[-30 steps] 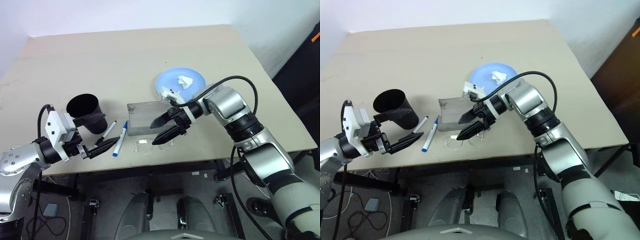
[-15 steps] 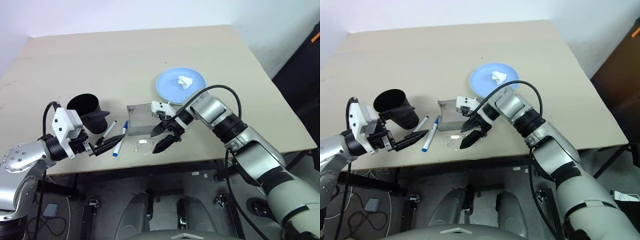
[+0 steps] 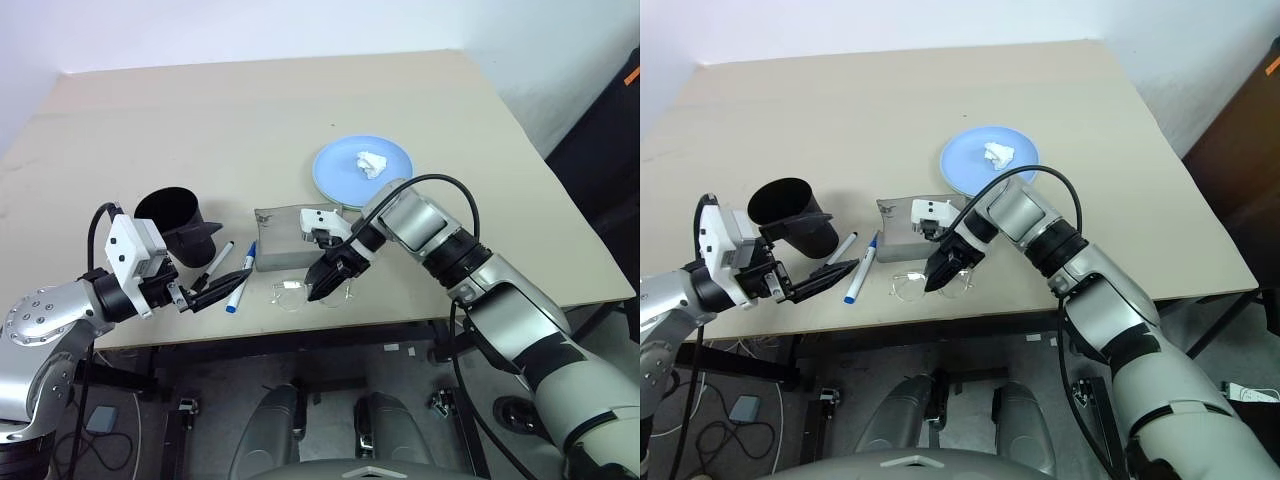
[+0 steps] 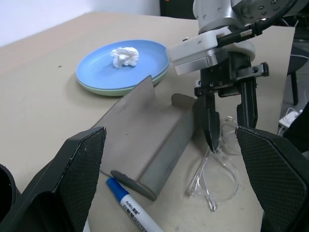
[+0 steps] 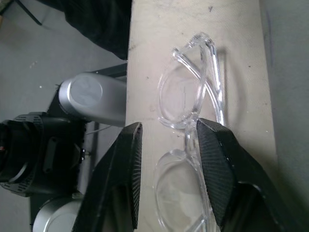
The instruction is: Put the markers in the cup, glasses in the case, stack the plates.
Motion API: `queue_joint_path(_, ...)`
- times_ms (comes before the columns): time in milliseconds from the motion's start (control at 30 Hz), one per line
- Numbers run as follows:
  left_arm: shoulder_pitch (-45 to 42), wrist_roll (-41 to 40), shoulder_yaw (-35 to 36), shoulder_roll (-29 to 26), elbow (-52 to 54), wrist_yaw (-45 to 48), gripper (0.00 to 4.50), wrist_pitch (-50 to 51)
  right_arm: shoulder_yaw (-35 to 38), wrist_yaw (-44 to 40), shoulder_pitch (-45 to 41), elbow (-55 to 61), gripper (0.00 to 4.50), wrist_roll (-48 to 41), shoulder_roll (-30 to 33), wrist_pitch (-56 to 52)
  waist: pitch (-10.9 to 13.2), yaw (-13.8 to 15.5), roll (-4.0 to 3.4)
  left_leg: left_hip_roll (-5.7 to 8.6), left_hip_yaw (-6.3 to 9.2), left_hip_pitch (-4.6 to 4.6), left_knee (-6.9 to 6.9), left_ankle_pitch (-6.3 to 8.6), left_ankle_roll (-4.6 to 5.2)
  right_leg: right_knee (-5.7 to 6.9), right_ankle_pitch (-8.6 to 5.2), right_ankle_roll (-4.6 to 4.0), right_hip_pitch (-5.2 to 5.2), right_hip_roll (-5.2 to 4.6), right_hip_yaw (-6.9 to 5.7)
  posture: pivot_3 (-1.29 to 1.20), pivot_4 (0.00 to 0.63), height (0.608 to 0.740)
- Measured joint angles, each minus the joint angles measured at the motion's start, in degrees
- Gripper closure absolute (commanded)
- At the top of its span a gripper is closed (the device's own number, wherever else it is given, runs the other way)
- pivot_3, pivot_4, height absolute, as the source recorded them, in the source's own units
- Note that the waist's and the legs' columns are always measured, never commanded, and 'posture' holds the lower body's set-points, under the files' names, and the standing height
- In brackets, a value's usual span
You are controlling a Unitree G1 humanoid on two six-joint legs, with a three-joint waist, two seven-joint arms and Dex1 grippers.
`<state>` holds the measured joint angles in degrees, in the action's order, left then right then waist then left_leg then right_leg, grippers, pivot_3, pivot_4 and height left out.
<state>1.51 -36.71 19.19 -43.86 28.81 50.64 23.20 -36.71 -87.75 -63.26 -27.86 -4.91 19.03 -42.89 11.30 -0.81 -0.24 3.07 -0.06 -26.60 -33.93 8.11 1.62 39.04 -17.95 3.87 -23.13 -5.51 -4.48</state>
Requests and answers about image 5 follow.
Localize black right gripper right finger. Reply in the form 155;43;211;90
196;117;309;232

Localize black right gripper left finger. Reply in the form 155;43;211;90
73;122;143;232

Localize clear plastic glasses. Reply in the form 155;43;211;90
154;32;229;232

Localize silver round robot joint cover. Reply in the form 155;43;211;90
32;190;84;232

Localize silver robot body housing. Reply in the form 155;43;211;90
57;72;128;128

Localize black cloth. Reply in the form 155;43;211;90
36;0;132;61

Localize black metal frame bar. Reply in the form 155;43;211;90
91;63;128;79

